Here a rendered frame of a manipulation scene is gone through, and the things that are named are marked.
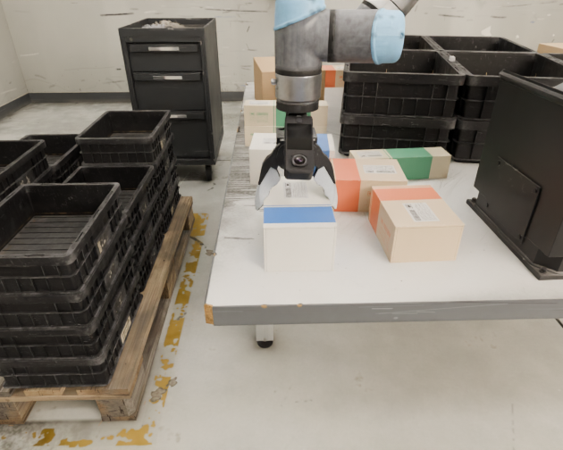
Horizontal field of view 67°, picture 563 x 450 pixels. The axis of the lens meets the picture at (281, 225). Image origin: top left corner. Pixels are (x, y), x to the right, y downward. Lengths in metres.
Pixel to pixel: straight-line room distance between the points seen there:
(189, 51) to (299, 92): 1.85
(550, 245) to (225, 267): 0.54
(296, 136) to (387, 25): 0.20
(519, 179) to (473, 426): 0.84
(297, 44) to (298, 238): 0.30
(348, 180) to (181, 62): 1.79
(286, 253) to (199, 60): 1.92
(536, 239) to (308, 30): 0.51
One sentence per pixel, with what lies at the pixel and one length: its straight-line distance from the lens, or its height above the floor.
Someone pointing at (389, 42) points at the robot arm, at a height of 1.06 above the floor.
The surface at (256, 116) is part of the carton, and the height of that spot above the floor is 0.79.
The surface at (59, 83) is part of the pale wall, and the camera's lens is 5.06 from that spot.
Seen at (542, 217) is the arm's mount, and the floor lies 0.80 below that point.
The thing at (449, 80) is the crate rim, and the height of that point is 0.92.
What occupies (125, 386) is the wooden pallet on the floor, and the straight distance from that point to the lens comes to 1.35.
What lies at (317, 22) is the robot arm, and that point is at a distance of 0.68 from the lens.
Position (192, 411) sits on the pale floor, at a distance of 1.43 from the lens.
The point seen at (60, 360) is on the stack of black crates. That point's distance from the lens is 1.31.
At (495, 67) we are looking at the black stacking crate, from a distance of 1.60.
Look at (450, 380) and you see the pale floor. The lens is 1.57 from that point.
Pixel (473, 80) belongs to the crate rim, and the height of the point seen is 0.92.
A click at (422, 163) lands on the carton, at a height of 0.74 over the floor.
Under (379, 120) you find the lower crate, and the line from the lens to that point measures 1.18.
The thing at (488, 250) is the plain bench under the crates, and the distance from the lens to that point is 0.88.
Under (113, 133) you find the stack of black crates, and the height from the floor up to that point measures 0.49.
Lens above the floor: 1.14
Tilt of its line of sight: 31 degrees down
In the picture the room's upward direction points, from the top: straight up
